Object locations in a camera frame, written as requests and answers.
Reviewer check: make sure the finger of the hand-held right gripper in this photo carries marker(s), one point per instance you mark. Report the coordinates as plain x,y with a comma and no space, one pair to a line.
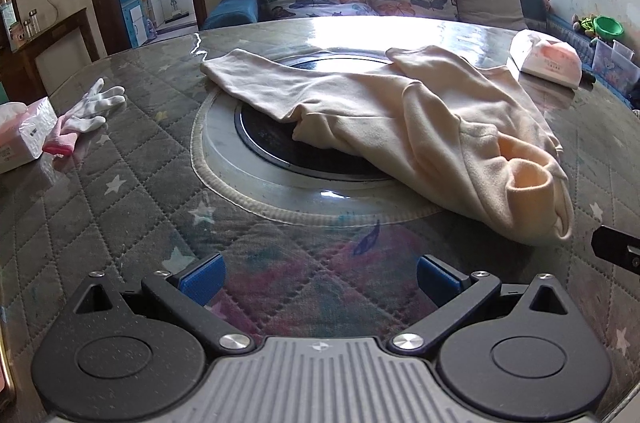
620,248

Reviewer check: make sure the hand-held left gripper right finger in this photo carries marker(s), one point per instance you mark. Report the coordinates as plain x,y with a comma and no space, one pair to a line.
437,279

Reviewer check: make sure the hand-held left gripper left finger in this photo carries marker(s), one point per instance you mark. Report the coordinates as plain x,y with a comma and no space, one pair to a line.
201,279

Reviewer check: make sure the cream fleece garment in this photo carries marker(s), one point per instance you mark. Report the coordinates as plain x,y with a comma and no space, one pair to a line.
430,123

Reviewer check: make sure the glass turntable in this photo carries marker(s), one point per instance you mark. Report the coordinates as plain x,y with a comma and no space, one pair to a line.
220,148

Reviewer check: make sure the black turntable base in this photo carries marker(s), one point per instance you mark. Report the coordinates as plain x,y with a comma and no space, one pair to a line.
272,140

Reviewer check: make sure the clear plastic storage box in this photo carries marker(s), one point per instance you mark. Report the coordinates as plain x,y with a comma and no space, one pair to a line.
617,65

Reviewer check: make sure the white and pink tissue box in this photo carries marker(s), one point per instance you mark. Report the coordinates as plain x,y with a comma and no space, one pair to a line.
547,60

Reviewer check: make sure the white glove with pink cuff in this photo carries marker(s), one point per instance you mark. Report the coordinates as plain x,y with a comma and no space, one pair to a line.
92,108

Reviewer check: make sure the green plastic bowl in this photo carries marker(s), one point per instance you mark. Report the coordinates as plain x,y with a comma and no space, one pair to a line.
609,26

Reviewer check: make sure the pink tissue pack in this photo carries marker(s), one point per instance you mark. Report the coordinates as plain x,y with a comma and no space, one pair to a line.
25,133

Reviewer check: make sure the wooden chair with white back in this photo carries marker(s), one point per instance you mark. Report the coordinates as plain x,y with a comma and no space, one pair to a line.
62,58

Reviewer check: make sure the blue printed box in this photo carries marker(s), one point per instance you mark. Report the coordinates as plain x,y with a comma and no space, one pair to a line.
134,18

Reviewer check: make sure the blue sofa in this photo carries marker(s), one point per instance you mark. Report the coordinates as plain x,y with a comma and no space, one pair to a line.
230,9

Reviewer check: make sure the beige cushion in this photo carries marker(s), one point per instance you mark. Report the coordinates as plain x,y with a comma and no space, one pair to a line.
487,2

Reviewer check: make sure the clear glass bottle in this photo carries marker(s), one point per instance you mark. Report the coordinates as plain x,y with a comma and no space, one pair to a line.
27,26
35,22

